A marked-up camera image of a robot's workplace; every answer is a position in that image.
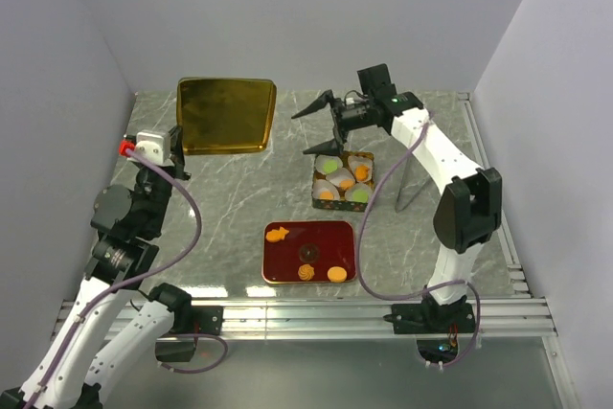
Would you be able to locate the swirl cookie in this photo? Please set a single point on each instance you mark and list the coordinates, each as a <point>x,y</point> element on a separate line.
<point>306,272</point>
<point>346,184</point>

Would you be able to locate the green cookie tin box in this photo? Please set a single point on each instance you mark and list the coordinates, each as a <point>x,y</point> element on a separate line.
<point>342,204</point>

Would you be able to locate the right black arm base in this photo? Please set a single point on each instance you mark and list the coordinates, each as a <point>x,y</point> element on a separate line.
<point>445,334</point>

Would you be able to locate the orange fish cookie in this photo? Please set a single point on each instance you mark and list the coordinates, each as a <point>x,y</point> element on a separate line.
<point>276,234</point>
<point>362,173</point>

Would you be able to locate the green round cookie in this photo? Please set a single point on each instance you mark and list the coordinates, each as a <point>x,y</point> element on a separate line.
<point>361,196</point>
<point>329,166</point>

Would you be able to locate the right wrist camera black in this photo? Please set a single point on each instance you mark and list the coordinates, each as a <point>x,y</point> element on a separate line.
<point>375,82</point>

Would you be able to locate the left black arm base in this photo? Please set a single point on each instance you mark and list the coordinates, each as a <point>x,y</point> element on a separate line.
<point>194,338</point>

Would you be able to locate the white paper cup liner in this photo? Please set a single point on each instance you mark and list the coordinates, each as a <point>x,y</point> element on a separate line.
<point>321,185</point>
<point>358,186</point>
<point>321,159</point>
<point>356,160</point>
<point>339,175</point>

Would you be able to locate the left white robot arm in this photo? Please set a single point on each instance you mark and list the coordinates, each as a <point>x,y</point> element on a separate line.
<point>82,366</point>

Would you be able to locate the round orange cookie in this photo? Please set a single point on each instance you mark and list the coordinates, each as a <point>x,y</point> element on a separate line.
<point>326,195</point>
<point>337,274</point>

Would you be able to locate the aluminium front rail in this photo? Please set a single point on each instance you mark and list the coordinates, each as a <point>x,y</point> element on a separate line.
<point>362,318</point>

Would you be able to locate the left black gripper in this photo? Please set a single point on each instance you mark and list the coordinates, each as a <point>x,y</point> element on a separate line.
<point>176,154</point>

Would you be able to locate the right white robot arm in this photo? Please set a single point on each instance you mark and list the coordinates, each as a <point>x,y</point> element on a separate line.
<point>469,211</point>

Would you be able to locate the gold tin lid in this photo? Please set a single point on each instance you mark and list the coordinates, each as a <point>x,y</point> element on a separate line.
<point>225,116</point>

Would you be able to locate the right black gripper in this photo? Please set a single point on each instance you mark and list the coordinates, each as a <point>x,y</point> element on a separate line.
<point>330,147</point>

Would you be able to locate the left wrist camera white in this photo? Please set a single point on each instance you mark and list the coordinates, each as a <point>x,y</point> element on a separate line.
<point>151,145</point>

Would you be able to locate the red lacquer tray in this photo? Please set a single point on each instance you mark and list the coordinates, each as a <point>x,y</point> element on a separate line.
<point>320,243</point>

